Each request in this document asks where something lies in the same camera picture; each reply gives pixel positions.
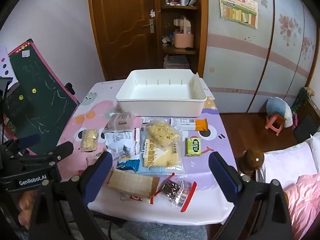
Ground white pillow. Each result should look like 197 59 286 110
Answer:
255 132 320 188

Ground wooden bedpost knob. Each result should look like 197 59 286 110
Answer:
237 149 265 175

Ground blue plush cushion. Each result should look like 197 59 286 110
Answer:
265 97 293 127

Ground small yellow cookie packet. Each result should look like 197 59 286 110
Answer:
80 128 98 152

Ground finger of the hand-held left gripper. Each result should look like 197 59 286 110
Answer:
5 134 42 155
15 141 74 167

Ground yellow cake packet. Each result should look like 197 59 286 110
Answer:
139 135 187 175

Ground brown wooden door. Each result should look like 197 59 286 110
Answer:
87 0 160 80

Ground brown toast packet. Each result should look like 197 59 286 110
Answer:
106 169 160 204

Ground grey fluffy rug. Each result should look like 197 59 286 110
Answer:
95 216 208 240

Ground cartoon printed tablecloth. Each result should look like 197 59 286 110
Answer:
56 79 238 225

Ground white board with dots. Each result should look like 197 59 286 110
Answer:
0 46 19 85

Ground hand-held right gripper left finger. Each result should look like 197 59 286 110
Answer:
27 151 113 240

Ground pink bread packet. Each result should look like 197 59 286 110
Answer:
104 112 137 132

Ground clear rice crispy packet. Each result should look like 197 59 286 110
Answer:
144 121 182 147

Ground small green snack packet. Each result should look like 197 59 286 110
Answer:
185 135 203 157

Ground pink organizer basket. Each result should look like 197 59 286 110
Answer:
174 16 195 49

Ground red and white cookie packet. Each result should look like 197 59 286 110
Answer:
121 192 145 202

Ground wall poster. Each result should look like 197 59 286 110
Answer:
217 0 259 29

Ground dark green bag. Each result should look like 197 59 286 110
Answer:
291 87 315 130

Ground white plastic storage bin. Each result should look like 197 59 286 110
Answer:
115 69 208 117

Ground floral sliding wardrobe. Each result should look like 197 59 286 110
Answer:
202 0 320 114

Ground person's left hand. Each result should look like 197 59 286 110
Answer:
17 190 38 228

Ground pink plastic stool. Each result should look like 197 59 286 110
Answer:
265 115 285 136

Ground wooden corner shelf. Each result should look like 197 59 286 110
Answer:
154 0 208 77

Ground black floor cable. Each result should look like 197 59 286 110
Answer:
95 212 130 240

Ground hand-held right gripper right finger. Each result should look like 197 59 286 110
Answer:
208 151 294 240

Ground blue and white snack packet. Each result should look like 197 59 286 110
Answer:
116 156 140 172

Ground pink blanket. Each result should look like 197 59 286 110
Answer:
285 174 320 240

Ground pink framed green chalkboard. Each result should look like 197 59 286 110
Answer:
0 39 80 155

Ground folded grey cloths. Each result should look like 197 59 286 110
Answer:
164 55 190 69

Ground orange and white bar packet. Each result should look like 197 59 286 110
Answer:
171 117 208 132

